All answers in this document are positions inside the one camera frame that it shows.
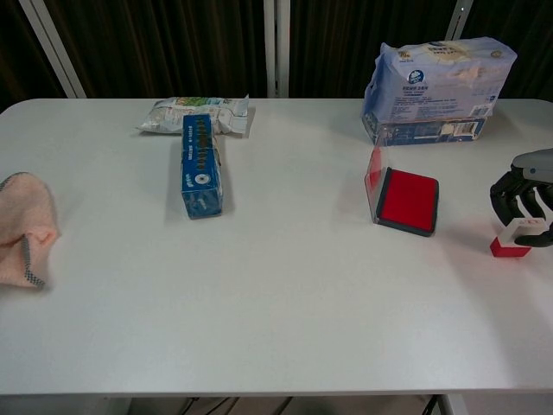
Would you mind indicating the blue white tissue pack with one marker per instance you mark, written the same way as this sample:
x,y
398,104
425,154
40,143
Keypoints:
x,y
432,86

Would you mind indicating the white table leg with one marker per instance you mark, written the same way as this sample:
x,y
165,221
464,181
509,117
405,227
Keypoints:
x,y
451,406

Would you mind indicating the long blue cardboard box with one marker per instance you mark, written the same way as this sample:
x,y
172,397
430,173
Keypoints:
x,y
198,164

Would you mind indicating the red ink pad clear lid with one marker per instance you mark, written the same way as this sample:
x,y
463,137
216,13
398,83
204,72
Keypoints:
x,y
406,201

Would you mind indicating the silver snack packet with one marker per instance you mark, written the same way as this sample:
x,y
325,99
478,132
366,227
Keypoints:
x,y
168,112

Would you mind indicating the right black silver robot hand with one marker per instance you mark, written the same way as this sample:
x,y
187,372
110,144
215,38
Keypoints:
x,y
512,196

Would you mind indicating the red and white stamp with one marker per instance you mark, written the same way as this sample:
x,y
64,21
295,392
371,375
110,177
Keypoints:
x,y
503,250

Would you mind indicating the upright white partition post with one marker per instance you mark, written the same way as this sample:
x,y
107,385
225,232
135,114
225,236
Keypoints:
x,y
276,47

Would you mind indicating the pink cloth grey trim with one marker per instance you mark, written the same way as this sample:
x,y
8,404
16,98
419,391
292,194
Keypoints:
x,y
21,229

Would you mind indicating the slanted white partition post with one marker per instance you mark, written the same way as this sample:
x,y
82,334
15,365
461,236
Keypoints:
x,y
460,19
52,47

